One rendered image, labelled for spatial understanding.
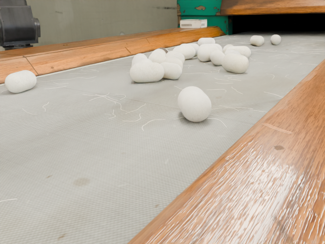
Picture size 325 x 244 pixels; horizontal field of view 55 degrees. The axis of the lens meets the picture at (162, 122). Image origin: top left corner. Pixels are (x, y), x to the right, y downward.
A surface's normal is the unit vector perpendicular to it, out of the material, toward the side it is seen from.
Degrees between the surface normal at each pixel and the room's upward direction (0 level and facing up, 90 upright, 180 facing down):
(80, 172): 0
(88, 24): 90
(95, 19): 90
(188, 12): 90
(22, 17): 71
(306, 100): 0
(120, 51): 45
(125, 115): 0
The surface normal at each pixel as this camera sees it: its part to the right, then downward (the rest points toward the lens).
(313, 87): -0.04, -0.94
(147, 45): 0.56, -0.55
